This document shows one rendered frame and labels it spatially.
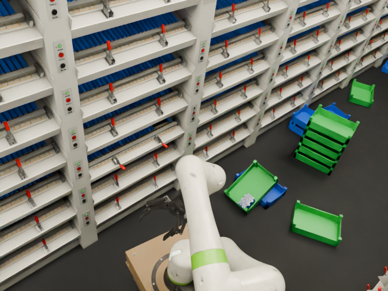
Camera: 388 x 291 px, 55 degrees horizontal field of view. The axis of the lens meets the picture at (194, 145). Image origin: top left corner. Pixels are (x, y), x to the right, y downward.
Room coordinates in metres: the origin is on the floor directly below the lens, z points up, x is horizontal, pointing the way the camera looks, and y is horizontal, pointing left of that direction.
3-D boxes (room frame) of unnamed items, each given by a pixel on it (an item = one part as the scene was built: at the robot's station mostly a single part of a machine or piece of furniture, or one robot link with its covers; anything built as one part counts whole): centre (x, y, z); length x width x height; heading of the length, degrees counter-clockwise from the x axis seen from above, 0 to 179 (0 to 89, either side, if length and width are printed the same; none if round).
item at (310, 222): (1.45, -0.85, 0.04); 0.30 x 0.20 x 0.08; 77
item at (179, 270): (0.78, -0.05, 0.53); 0.16 x 0.13 x 0.19; 109
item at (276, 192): (1.69, -0.49, 0.04); 0.30 x 0.20 x 0.08; 48
